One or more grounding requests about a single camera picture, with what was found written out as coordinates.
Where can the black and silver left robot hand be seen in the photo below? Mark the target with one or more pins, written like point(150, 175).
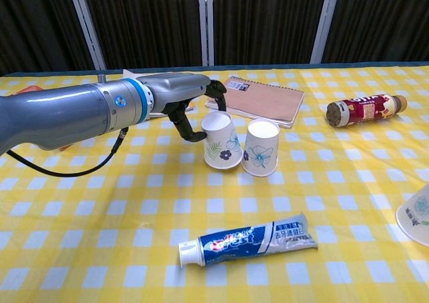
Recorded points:
point(174, 88)

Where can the paper cup with leaf print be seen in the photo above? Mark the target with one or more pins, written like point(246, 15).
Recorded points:
point(218, 149)

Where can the paper cup with black line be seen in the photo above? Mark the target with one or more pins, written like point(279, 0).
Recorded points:
point(415, 216)

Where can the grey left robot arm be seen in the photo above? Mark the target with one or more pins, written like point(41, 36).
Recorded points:
point(67, 112)

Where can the paper cup with blue flower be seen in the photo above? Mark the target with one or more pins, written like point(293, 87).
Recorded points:
point(261, 152)

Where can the white worn book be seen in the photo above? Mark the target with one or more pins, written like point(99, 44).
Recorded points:
point(129, 74)

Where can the brown spiral notebook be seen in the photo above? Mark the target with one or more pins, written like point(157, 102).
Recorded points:
point(268, 102)

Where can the yellow checked tablecloth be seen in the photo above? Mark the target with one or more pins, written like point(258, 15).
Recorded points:
point(134, 216)

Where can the orange cardboard box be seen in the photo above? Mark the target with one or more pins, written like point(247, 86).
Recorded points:
point(30, 89)

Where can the blue Crest toothpaste tube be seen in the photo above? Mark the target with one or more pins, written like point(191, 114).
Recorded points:
point(241, 244)

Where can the Costa coffee bottle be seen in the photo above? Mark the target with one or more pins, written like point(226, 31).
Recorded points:
point(365, 110)

